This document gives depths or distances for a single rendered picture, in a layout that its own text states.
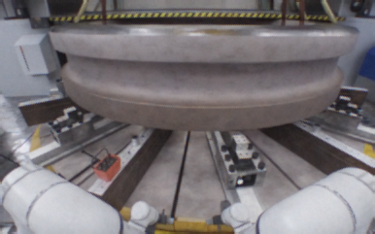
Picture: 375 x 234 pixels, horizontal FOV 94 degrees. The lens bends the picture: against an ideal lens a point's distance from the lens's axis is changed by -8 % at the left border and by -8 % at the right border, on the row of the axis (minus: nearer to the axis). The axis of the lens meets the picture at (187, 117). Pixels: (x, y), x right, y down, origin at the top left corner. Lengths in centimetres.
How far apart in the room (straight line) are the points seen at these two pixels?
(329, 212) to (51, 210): 52
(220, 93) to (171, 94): 46
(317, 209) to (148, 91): 171
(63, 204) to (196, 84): 153
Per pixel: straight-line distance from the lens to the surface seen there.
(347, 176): 55
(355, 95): 464
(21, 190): 53
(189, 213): 188
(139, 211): 99
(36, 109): 378
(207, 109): 174
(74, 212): 45
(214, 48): 158
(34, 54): 549
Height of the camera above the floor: 189
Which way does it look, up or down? 30 degrees down
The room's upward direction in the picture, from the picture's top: straight up
